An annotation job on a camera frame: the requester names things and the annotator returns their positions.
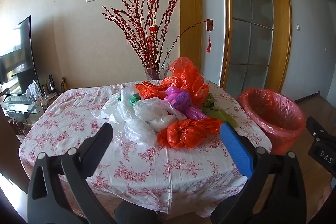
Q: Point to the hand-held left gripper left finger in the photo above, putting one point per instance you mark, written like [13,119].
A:
[96,145]

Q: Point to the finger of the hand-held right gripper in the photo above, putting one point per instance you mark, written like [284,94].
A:
[316,129]

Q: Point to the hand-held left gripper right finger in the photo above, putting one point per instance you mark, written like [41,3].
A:
[236,148]

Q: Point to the clear plastic bag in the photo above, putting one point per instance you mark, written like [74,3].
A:
[115,113]

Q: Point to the red plastic bin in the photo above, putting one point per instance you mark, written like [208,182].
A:
[275,121]

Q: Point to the large orange plastic bag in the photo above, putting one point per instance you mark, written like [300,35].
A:
[189,74]

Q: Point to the yellow-green plastic bag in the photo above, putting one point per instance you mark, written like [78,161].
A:
[220,113]

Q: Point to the knotted orange plastic bag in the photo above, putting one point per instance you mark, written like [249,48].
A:
[189,132]

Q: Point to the red floral tablecloth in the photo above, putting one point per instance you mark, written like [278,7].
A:
[147,161]

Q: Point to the dark green plastic bag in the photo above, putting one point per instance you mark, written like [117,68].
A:
[135,100]

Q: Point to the white plastic bag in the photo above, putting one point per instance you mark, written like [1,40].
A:
[155,113]

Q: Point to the purple plastic bag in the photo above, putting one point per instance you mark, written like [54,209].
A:
[178,98]

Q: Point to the dark bottles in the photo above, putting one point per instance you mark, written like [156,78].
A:
[50,85]

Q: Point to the clear bag of items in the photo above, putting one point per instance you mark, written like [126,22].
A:
[34,92]

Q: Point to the dark wooden cabinet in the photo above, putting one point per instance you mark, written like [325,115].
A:
[11,150]

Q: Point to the glass television stand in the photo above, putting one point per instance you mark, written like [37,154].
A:
[18,106]

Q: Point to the glass vase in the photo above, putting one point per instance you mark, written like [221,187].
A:
[156,73]

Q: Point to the black television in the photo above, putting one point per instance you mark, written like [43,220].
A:
[21,61]

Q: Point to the frosted glass door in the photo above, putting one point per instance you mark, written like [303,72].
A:
[249,29]

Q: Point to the red tassel plaque ornament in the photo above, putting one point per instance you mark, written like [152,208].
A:
[209,26]

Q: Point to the red berry branches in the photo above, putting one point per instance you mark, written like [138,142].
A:
[147,29]

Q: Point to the red lantern ornament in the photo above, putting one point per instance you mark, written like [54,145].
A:
[153,29]

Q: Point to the small white wall switch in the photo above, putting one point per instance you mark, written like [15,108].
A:
[298,27]

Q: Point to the wooden door frame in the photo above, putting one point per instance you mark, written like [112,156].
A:
[279,29]

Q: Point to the wooden wall trim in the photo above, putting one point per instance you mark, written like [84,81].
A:
[190,3]

